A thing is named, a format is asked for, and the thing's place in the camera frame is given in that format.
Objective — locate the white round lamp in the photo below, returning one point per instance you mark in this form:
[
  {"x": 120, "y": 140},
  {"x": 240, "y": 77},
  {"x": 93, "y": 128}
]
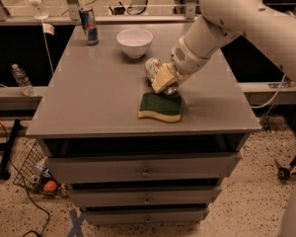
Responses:
[{"x": 39, "y": 15}]

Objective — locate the green white 7up can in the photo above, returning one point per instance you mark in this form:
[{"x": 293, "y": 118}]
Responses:
[{"x": 150, "y": 65}]

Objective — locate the green yellow sponge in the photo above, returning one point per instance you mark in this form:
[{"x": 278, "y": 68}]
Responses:
[{"x": 161, "y": 107}]

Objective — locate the grey drawer cabinet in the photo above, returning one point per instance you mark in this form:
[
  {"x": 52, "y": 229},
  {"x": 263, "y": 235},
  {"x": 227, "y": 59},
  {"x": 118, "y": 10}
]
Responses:
[{"x": 120, "y": 168}]

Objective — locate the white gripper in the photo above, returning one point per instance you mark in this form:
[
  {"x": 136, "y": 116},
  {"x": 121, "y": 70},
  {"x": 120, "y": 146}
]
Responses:
[{"x": 186, "y": 62}]

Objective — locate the white bowl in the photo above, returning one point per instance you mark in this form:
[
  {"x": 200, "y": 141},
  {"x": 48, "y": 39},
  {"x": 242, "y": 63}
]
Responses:
[{"x": 134, "y": 42}]

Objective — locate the blue silver energy drink can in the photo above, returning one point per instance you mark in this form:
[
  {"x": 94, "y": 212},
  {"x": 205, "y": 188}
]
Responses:
[{"x": 89, "y": 25}]

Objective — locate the black wheeled stand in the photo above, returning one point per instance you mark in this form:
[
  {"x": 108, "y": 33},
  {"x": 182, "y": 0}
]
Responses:
[{"x": 283, "y": 173}]

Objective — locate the clear plastic water bottle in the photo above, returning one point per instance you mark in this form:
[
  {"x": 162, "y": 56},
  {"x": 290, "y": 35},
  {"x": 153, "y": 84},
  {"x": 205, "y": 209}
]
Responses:
[{"x": 23, "y": 80}]

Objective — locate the wire basket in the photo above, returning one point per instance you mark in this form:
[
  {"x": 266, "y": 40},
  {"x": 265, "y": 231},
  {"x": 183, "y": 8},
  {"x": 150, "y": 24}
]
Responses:
[{"x": 33, "y": 174}]

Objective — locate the orange fruit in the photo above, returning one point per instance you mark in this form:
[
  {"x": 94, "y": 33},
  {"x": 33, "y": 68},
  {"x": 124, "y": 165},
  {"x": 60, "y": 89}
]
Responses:
[{"x": 50, "y": 187}]

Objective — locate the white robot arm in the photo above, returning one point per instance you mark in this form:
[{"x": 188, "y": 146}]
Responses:
[{"x": 251, "y": 206}]

